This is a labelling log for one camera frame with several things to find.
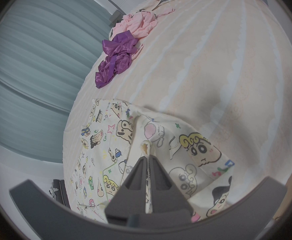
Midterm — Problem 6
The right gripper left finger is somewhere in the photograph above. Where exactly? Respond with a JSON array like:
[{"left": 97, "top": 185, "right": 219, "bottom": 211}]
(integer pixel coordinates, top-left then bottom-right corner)
[{"left": 105, "top": 156, "right": 149, "bottom": 216}]

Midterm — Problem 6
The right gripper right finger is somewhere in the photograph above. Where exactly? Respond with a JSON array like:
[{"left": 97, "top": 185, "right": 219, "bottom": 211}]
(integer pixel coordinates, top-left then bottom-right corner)
[{"left": 148, "top": 155, "right": 194, "bottom": 216}]

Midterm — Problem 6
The white printed pyjama top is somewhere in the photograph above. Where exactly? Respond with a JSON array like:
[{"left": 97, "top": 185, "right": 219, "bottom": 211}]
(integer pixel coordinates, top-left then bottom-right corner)
[{"left": 70, "top": 98, "right": 233, "bottom": 222}]

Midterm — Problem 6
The bed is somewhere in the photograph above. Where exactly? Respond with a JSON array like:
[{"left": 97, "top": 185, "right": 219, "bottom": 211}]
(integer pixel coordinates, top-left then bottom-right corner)
[{"left": 61, "top": 0, "right": 292, "bottom": 224}]

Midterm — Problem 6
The purple garment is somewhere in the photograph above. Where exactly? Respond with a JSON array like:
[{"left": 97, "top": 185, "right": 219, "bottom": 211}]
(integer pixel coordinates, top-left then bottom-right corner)
[{"left": 95, "top": 30, "right": 139, "bottom": 89}]

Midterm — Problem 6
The blue-green curtain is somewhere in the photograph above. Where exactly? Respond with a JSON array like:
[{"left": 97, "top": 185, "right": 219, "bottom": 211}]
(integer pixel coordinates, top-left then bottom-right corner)
[{"left": 0, "top": 0, "right": 114, "bottom": 165}]

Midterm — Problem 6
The pink garment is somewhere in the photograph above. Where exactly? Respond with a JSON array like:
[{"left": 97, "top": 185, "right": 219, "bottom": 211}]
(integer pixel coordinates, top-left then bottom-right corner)
[{"left": 112, "top": 7, "right": 175, "bottom": 39}]

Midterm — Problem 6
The grey bedside table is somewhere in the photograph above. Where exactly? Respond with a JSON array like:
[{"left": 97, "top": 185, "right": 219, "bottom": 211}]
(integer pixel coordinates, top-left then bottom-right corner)
[{"left": 110, "top": 10, "right": 123, "bottom": 24}]

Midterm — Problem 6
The cream pillow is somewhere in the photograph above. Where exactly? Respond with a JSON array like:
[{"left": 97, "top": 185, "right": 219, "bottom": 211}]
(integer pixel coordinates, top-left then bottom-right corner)
[{"left": 133, "top": 0, "right": 162, "bottom": 12}]

